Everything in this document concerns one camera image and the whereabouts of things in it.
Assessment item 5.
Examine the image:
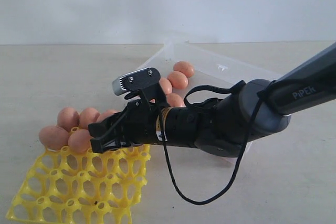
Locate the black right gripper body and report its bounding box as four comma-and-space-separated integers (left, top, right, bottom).
88, 99, 160, 153

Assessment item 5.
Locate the brown egg top back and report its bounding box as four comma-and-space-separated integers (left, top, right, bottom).
173, 61, 195, 78

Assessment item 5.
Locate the clear plastic container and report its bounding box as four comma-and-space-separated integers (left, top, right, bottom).
139, 42, 280, 167

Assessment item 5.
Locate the yellow plastic egg tray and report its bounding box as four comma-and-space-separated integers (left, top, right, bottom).
6, 145, 151, 223

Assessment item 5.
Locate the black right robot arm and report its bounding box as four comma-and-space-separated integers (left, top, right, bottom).
88, 45, 335, 157

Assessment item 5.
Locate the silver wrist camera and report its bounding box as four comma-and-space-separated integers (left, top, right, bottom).
112, 67, 161, 96

